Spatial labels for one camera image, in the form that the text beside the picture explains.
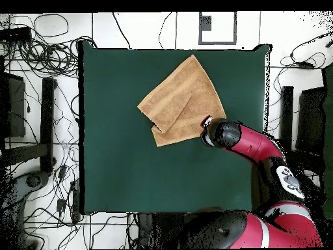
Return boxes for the grey square floor frame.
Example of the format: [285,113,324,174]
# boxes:
[198,11,237,46]

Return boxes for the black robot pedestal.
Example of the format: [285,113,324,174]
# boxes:
[136,212,188,249]

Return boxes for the black power strip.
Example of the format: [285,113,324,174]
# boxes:
[70,179,82,223]

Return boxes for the tan terry towel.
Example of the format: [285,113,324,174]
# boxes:
[137,54,227,148]

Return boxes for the large black case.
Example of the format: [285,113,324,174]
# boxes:
[0,71,26,139]
[295,87,328,157]

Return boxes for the tangled black cable bundle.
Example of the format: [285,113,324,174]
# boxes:
[2,35,98,79]

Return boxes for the long black floor cable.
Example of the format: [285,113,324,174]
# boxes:
[112,12,131,50]
[158,11,173,50]

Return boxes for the dark green table cloth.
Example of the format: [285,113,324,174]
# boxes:
[77,40,273,215]

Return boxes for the black upright stand bar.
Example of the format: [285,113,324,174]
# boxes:
[280,85,295,154]
[39,77,57,173]

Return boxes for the grey office chair base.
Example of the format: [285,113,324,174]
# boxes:
[0,170,51,249]

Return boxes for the flat black box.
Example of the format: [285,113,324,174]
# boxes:
[0,26,33,42]

